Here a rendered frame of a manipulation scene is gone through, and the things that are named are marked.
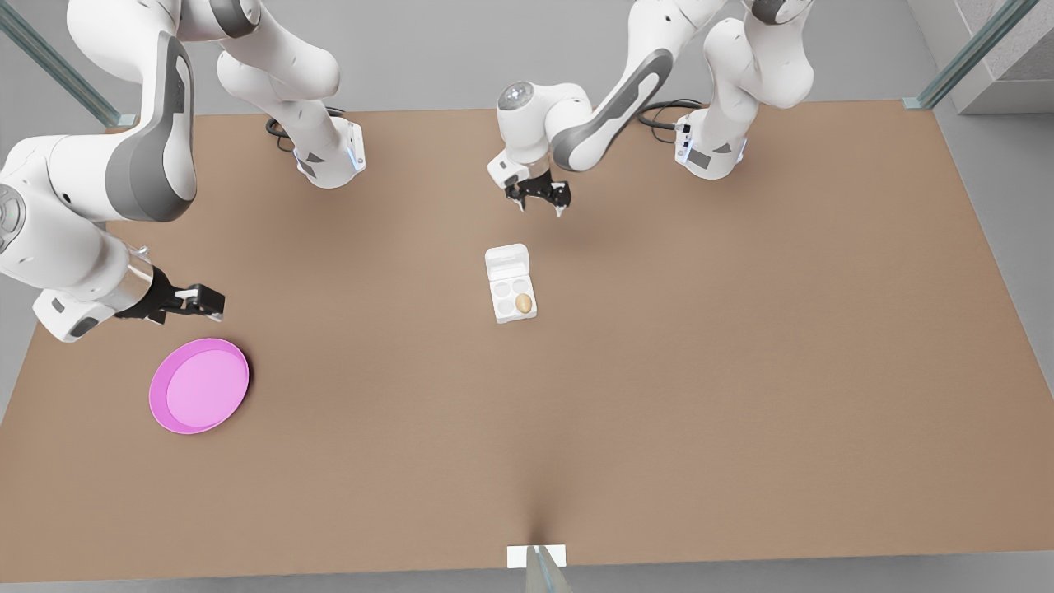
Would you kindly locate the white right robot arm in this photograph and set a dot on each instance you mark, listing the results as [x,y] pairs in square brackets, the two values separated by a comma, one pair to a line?
[148,156]

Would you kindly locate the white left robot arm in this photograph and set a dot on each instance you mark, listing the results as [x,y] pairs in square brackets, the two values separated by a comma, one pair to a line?
[613,107]

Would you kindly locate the white egg box lid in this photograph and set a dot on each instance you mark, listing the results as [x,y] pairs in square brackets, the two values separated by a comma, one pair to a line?
[506,262]

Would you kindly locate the white egg box base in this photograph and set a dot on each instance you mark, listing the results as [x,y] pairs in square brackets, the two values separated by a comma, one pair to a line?
[512,301]

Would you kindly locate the brown egg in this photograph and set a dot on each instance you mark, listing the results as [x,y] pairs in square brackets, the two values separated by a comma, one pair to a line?
[524,304]

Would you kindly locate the pink round plate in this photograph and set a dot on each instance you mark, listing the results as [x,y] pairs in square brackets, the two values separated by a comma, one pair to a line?
[199,387]

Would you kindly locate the grey stone block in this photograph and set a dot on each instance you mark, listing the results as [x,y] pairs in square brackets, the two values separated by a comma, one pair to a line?
[1017,62]

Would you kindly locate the silver frame post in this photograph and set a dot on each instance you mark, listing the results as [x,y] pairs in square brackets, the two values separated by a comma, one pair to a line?
[539,568]
[972,53]
[62,70]

